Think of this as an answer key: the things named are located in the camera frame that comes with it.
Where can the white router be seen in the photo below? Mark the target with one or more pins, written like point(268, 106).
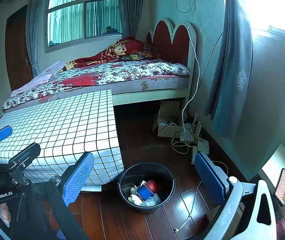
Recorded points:
point(189, 135)

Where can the white desk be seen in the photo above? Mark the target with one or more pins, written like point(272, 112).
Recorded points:
point(274, 160)

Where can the cardboard box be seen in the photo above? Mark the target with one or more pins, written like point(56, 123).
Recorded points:
point(169, 110)

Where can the grey curtain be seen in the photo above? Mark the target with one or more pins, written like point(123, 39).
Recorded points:
point(128, 10)
point(36, 30)

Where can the pink cloth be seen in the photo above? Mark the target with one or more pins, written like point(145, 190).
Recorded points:
point(45, 75)

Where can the brown wooden door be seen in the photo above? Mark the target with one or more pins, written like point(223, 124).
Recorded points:
point(17, 55)

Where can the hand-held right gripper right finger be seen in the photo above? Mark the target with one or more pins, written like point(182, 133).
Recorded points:
point(209, 177)

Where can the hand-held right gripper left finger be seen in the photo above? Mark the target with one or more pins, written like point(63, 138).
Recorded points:
point(78, 177)

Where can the blue patterned curtain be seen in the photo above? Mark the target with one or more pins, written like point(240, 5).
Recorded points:
point(232, 80)

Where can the beige paper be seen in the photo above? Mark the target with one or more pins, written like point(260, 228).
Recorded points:
point(135, 199)

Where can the red plastic bag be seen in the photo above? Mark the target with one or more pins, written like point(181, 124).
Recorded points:
point(153, 185)

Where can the white power strip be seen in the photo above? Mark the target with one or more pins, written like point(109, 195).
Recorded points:
point(202, 145)

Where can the black bucket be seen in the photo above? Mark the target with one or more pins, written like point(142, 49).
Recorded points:
point(132, 172)

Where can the red printed blanket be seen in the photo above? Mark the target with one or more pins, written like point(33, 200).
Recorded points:
point(122, 47)

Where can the window with green curtain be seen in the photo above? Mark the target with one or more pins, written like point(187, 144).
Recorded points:
point(67, 25)

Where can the clear plastic bag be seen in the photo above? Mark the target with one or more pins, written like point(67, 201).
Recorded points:
point(152, 201)

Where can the floral quilt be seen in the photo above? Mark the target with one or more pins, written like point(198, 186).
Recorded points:
point(122, 72)

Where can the smartphone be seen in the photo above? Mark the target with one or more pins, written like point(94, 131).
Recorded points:
point(283, 187)

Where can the blue paper cup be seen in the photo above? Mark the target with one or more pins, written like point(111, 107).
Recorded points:
point(145, 192)

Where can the bright side window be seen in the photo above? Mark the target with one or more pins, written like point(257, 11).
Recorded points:
point(277, 5)

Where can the white bed with red headboard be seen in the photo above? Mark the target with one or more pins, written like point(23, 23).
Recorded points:
point(172, 37)

